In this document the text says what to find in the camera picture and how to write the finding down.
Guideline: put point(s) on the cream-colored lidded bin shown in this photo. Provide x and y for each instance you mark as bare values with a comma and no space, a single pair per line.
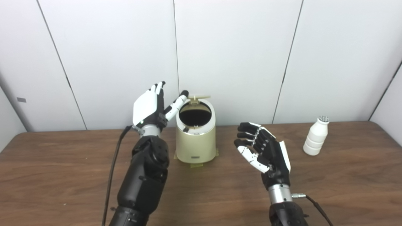
195,144

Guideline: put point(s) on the small grey wall tag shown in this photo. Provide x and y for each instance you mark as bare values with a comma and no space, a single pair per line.
21,99

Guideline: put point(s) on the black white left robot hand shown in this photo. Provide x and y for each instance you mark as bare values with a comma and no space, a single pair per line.
146,106

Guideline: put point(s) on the small white plastic bottle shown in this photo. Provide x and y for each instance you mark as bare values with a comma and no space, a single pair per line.
315,139

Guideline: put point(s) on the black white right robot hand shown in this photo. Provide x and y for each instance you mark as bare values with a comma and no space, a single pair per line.
273,157

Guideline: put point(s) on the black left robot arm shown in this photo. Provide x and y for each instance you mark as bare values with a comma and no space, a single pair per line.
144,179

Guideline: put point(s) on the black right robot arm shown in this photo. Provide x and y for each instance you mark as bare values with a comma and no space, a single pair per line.
285,210

